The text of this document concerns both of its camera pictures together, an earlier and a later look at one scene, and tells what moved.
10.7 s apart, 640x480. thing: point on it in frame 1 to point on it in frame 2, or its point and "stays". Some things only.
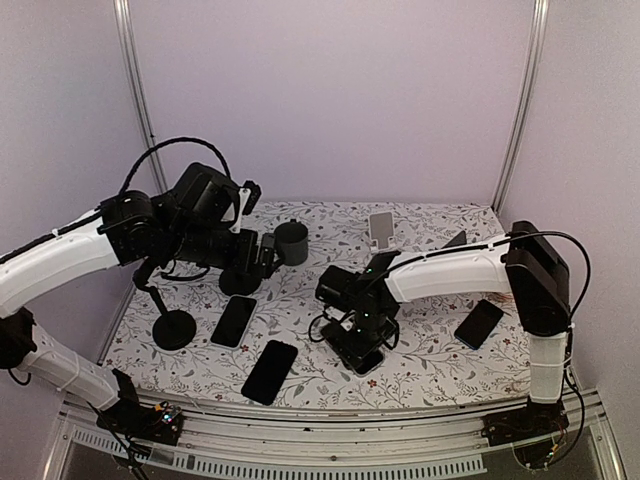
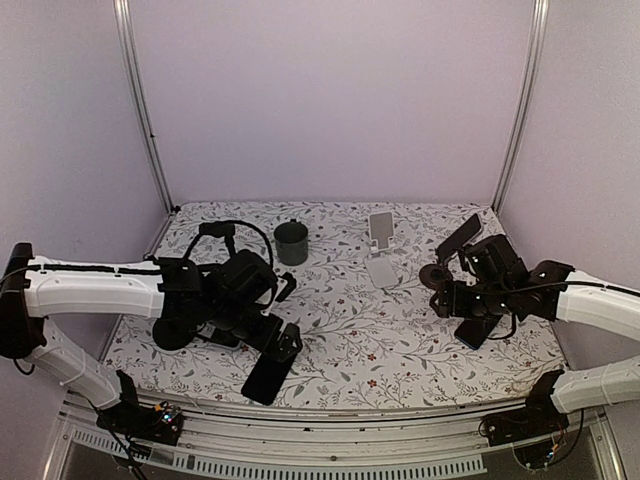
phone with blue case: x=478 y=324 stays
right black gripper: x=349 y=347 to x=450 y=306
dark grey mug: x=291 y=242 stays
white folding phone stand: x=381 y=231 stays
